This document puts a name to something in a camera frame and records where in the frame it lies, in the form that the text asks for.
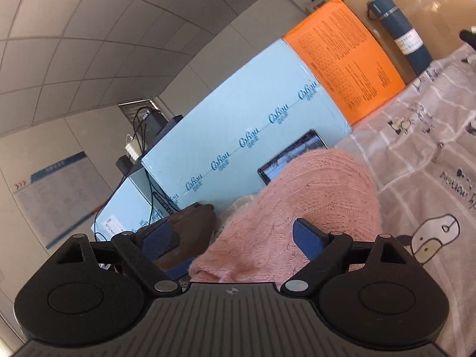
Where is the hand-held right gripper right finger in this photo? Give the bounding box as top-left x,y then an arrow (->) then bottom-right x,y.
280,217 -> 422,295

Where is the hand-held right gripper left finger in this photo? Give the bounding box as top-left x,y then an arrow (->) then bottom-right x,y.
55,219 -> 181,295

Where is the dark brown cloth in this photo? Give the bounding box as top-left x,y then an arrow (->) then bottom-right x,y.
136,204 -> 217,273

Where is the pink knitted sweater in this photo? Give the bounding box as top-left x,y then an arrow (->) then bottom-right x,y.
189,148 -> 383,291

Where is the small light blue cardboard box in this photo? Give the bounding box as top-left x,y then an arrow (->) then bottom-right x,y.
92,175 -> 180,247

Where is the black plug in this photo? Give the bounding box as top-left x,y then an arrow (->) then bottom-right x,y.
116,156 -> 139,176

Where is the smartphone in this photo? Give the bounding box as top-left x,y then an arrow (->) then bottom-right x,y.
257,129 -> 328,186

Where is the white charger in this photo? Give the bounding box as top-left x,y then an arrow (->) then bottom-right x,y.
126,134 -> 143,159

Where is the black power adapter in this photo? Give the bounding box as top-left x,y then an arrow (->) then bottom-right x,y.
143,109 -> 175,139

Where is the large light blue cardboard box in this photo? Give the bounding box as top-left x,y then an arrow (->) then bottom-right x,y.
141,39 -> 352,212

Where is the cartoon printed bed sheet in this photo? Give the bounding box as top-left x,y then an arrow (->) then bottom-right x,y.
335,43 -> 476,357

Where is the orange cardboard box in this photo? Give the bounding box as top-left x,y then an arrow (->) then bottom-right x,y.
283,0 -> 407,126

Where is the dark blue vacuum bottle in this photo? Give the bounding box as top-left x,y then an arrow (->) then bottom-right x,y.
366,0 -> 434,76

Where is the black sock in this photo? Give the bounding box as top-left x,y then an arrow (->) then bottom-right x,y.
459,26 -> 476,46

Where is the brown cardboard box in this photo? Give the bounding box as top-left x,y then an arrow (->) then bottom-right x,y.
340,0 -> 474,82

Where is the blue and white wall poster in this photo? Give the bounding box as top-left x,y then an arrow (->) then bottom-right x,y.
13,151 -> 112,250

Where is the black cable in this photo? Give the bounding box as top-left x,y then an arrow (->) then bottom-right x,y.
131,106 -> 155,157

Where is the grey wall vent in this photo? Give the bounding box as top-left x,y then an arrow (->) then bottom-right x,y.
118,98 -> 162,124

